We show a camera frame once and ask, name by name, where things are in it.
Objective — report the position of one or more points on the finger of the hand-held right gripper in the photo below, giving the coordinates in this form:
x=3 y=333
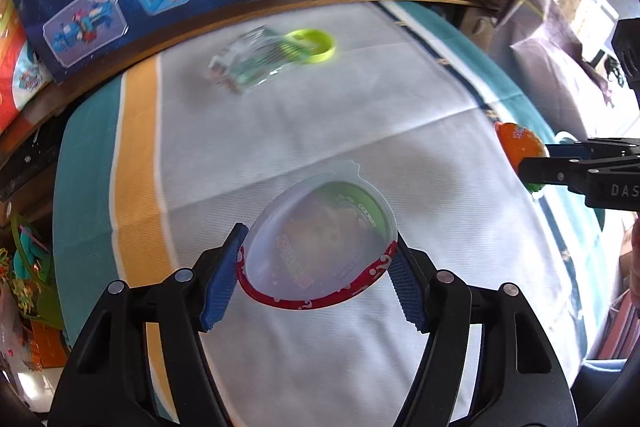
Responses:
x=555 y=172
x=565 y=150

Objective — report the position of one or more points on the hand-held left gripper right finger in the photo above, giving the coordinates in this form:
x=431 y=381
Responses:
x=407 y=287

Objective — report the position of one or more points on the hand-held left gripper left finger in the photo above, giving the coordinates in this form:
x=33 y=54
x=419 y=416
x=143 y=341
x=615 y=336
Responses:
x=222 y=277

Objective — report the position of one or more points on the orange toy egg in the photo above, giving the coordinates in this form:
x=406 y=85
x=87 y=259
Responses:
x=517 y=142

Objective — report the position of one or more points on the colourful plastic toy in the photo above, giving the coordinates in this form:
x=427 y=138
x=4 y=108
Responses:
x=25 y=267

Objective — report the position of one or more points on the clear plastic packaging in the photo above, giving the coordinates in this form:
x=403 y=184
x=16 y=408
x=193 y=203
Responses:
x=245 y=62

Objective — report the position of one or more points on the orange printed toy box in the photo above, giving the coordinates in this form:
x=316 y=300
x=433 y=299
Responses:
x=20 y=62

